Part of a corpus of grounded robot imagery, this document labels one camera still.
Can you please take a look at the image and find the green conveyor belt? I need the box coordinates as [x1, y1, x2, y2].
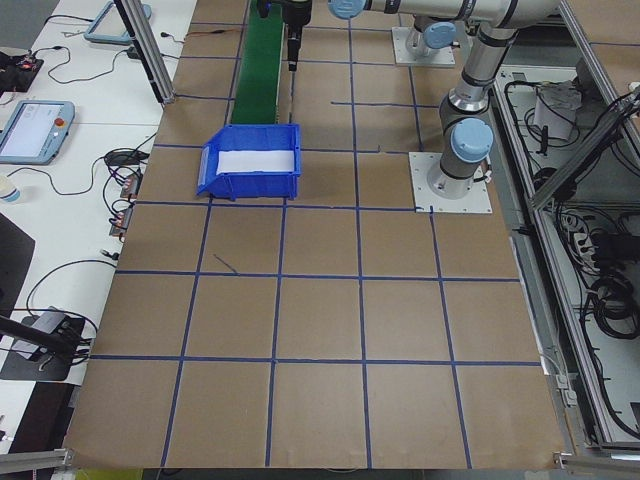
[227, 0, 292, 126]

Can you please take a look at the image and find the blue plastic storage bin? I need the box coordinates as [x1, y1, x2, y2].
[194, 123, 304, 202]

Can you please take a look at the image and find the light blue teach pendant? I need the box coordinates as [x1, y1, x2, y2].
[0, 99, 77, 166]
[82, 0, 154, 47]

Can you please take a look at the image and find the small brown circuit board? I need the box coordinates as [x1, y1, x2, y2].
[108, 204, 135, 237]
[119, 172, 144, 199]

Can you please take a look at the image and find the white side table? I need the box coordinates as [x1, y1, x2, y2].
[0, 0, 199, 441]

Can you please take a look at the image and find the white paper cup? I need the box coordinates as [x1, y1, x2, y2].
[0, 174, 24, 205]

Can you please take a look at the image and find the large black panel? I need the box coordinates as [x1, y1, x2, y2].
[0, 212, 37, 314]

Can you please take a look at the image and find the white power strip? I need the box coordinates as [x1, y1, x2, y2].
[567, 214, 601, 274]

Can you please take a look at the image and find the small grey box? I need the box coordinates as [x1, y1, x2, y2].
[34, 308, 76, 334]

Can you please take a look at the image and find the aluminium profile bar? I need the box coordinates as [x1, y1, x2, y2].
[0, 447, 76, 474]
[552, 449, 640, 474]

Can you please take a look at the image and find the aluminium profile post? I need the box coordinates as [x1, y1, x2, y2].
[113, 0, 176, 105]

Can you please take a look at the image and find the black electronics box with wires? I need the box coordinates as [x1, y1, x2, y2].
[0, 47, 45, 94]

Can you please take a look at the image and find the black cable coil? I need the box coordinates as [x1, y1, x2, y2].
[530, 167, 559, 194]
[582, 272, 640, 344]

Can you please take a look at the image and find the V-shaped metal bar frame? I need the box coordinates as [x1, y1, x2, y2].
[467, 0, 640, 451]

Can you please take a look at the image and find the black box in frame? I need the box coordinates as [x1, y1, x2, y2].
[592, 230, 640, 265]

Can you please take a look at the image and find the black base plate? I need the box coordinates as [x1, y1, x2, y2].
[0, 314, 87, 384]

